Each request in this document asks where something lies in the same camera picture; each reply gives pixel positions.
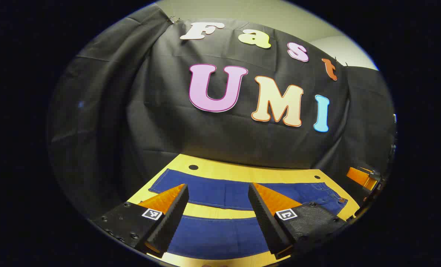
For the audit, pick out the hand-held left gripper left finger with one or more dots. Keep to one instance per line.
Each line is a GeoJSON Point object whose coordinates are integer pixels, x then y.
{"type": "Point", "coordinates": [173, 218]}

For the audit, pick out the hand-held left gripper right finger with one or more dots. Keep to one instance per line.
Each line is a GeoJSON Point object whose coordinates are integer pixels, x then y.
{"type": "Point", "coordinates": [267, 222]}

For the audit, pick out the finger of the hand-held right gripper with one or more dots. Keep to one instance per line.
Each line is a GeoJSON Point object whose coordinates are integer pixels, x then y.
{"type": "Point", "coordinates": [359, 177]}

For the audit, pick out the blue denim jeans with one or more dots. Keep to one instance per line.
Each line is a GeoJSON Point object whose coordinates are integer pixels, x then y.
{"type": "Point", "coordinates": [220, 193]}

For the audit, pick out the black backdrop cloth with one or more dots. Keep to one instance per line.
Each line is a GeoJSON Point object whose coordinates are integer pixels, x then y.
{"type": "Point", "coordinates": [205, 137]}

